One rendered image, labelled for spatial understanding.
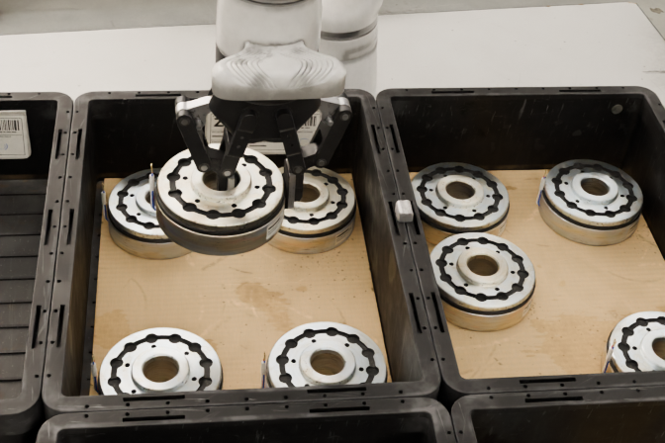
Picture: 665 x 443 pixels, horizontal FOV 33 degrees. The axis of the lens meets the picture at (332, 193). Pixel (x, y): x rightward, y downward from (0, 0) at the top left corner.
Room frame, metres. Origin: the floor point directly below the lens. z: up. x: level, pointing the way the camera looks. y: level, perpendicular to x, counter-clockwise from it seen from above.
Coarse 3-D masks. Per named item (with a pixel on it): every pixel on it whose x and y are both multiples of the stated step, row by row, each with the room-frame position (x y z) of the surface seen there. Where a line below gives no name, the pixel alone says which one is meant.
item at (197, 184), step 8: (240, 168) 0.69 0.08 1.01; (192, 176) 0.67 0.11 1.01; (200, 176) 0.67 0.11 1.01; (240, 176) 0.68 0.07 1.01; (248, 176) 0.68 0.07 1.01; (192, 184) 0.66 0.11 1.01; (200, 184) 0.66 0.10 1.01; (240, 184) 0.67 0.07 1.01; (248, 184) 0.67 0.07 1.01; (200, 192) 0.65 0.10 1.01; (208, 192) 0.65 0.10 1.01; (216, 192) 0.65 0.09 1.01; (224, 192) 0.66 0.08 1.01; (232, 192) 0.66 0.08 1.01; (240, 192) 0.66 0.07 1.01; (248, 192) 0.66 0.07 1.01; (208, 200) 0.65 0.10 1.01; (216, 200) 0.65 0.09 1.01; (224, 200) 0.65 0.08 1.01; (232, 200) 0.65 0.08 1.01
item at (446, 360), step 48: (384, 96) 0.92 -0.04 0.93; (432, 96) 0.93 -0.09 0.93; (480, 96) 0.94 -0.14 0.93; (528, 96) 0.95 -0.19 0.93; (576, 96) 0.96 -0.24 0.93; (624, 96) 0.97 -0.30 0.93; (432, 288) 0.65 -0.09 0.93; (432, 336) 0.60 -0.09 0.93; (480, 384) 0.55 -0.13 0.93; (528, 384) 0.56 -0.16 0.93; (576, 384) 0.56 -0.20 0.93; (624, 384) 0.57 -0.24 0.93
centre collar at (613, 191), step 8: (576, 176) 0.90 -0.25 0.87; (584, 176) 0.90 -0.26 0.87; (592, 176) 0.90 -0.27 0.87; (600, 176) 0.90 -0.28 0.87; (576, 184) 0.89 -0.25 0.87; (608, 184) 0.89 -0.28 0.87; (616, 184) 0.89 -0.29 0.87; (576, 192) 0.87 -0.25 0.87; (584, 192) 0.87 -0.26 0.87; (608, 192) 0.88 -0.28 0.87; (616, 192) 0.88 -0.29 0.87; (584, 200) 0.87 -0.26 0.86; (592, 200) 0.86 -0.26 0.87; (600, 200) 0.86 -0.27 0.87; (608, 200) 0.86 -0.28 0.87
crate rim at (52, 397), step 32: (96, 96) 0.88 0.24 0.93; (128, 96) 0.88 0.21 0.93; (160, 96) 0.89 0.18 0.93; (192, 96) 0.89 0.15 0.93; (352, 96) 0.92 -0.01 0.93; (384, 160) 0.82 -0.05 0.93; (64, 192) 0.73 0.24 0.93; (384, 192) 0.77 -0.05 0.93; (64, 224) 0.69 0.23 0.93; (64, 256) 0.65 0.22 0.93; (64, 288) 0.62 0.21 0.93; (416, 288) 0.65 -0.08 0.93; (64, 320) 0.58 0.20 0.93; (416, 320) 0.63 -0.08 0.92; (64, 352) 0.55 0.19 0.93; (416, 352) 0.58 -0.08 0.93; (352, 384) 0.54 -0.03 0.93; (384, 384) 0.55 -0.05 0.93; (416, 384) 0.55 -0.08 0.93
